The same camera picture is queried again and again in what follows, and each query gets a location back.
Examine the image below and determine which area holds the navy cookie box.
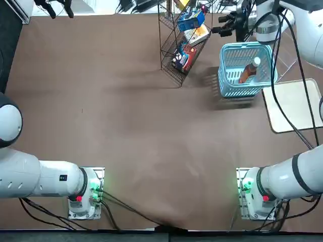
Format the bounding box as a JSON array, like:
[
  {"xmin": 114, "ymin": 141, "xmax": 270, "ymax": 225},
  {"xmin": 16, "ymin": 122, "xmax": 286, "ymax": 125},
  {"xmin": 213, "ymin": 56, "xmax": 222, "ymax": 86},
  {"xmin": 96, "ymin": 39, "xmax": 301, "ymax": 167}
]
[{"xmin": 171, "ymin": 47, "xmax": 190, "ymax": 74}]

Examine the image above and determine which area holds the amber tea bottle white cap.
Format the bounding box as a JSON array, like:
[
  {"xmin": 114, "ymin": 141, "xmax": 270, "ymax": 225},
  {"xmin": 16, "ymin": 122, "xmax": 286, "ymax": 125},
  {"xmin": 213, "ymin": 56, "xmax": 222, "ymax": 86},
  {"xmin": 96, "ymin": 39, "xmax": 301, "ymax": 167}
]
[{"xmin": 238, "ymin": 57, "xmax": 262, "ymax": 84}]

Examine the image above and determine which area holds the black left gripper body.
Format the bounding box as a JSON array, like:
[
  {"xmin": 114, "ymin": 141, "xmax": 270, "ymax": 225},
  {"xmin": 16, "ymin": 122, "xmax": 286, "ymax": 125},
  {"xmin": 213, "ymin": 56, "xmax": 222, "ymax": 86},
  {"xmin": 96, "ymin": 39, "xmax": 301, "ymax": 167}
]
[{"xmin": 34, "ymin": 0, "xmax": 74, "ymax": 6}]

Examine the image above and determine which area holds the yellow cracker box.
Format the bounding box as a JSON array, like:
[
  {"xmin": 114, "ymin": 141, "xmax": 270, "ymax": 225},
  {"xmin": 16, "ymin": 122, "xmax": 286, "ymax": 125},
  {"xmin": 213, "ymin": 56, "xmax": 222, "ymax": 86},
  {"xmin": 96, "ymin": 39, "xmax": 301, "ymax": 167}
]
[{"xmin": 183, "ymin": 24, "xmax": 210, "ymax": 46}]

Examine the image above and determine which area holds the aluminium frame post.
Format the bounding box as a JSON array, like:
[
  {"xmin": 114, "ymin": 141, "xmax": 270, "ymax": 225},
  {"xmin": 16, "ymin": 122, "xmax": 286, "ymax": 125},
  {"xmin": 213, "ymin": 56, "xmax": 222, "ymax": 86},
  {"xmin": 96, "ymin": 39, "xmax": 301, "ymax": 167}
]
[{"xmin": 11, "ymin": 0, "xmax": 33, "ymax": 25}]

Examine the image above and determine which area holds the red and white snack box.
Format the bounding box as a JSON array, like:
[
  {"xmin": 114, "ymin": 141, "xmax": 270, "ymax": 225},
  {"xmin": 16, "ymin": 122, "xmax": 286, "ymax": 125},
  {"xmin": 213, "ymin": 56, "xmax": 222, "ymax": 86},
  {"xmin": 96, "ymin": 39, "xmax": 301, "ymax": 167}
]
[{"xmin": 180, "ymin": 41, "xmax": 199, "ymax": 71}]

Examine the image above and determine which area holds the blue Oreo cookie box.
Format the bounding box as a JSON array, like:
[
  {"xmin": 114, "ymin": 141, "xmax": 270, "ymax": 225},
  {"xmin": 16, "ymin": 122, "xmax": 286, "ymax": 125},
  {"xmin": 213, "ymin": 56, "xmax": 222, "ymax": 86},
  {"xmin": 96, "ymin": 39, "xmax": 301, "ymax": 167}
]
[{"xmin": 177, "ymin": 9, "xmax": 205, "ymax": 32}]

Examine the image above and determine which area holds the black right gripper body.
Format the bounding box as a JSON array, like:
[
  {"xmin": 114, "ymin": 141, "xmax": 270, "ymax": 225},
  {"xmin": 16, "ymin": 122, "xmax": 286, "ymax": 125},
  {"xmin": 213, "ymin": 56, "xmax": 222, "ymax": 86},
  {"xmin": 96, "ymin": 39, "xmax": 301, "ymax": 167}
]
[{"xmin": 234, "ymin": 0, "xmax": 255, "ymax": 42}]

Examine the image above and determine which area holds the clear acrylic beverage shelf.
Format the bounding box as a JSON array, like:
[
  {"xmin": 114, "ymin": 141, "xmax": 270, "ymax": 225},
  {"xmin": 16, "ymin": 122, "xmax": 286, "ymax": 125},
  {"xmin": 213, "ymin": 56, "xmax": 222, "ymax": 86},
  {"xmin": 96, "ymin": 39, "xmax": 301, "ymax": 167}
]
[{"xmin": 246, "ymin": 30, "xmax": 298, "ymax": 81}]

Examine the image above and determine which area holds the black base cable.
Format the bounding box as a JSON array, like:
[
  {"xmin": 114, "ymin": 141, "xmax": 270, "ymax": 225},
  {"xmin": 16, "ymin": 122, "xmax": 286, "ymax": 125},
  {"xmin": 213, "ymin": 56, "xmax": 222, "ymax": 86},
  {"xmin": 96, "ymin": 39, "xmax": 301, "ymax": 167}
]
[{"xmin": 99, "ymin": 189, "xmax": 189, "ymax": 231}]

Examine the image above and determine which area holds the light blue plastic basket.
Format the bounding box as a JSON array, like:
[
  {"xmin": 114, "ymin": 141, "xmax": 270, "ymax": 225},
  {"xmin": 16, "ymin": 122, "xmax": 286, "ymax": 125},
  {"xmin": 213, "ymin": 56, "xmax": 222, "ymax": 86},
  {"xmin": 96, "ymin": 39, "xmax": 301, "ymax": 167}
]
[{"xmin": 217, "ymin": 41, "xmax": 279, "ymax": 98}]

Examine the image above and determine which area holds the cream plastic tray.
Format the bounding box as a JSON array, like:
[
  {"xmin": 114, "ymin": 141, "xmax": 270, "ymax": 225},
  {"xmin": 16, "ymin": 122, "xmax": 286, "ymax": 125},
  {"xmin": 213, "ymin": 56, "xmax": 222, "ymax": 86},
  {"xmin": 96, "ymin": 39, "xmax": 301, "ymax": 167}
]
[{"xmin": 261, "ymin": 78, "xmax": 323, "ymax": 134}]

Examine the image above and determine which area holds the black wire snack shelf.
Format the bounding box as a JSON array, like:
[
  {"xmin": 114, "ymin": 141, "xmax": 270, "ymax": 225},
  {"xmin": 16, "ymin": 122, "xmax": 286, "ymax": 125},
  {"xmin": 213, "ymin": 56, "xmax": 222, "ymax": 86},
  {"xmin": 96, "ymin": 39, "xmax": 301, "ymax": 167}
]
[{"xmin": 157, "ymin": 0, "xmax": 214, "ymax": 88}]

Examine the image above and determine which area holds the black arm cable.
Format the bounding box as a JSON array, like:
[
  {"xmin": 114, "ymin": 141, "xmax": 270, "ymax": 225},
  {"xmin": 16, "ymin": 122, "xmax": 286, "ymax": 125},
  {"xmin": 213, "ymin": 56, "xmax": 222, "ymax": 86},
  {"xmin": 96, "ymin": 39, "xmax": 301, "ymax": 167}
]
[
  {"xmin": 271, "ymin": 7, "xmax": 315, "ymax": 149},
  {"xmin": 282, "ymin": 7, "xmax": 320, "ymax": 148}
]

